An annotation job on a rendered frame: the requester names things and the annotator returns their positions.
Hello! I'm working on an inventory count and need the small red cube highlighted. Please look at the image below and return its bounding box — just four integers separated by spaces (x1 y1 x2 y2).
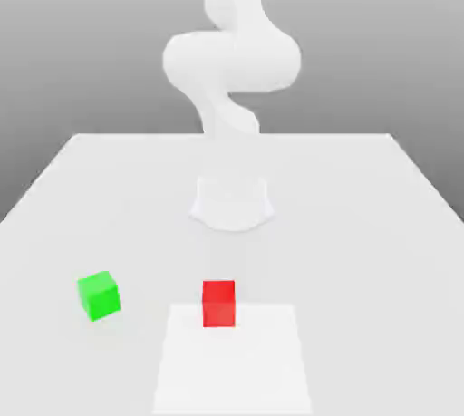
201 279 237 329

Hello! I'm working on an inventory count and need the small green cube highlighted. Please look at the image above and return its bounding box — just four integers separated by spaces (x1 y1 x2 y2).
76 269 122 324

